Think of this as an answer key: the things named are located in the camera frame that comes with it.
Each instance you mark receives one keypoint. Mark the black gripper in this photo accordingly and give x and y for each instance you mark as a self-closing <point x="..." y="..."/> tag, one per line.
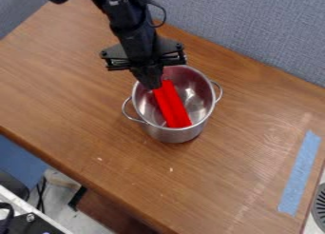
<point x="166" y="53"/>

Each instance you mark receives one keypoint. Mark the silver metal pot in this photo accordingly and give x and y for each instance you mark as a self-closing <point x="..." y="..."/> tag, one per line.
<point x="200" y="94"/>

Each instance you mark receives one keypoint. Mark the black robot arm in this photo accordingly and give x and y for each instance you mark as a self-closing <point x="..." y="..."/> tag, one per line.
<point x="131" y="21"/>

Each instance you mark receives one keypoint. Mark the red rectangular block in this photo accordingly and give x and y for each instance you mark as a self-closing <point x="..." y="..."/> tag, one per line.
<point x="171" y="106"/>

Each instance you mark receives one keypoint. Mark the blue tape strip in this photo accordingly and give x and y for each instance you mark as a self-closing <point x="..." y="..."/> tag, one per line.
<point x="300" y="173"/>

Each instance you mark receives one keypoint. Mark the grey fan grille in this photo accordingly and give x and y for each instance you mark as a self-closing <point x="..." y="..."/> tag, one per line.
<point x="319" y="207"/>

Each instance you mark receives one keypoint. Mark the black device with handle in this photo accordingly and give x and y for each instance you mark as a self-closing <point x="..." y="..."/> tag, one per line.
<point x="26" y="224"/>

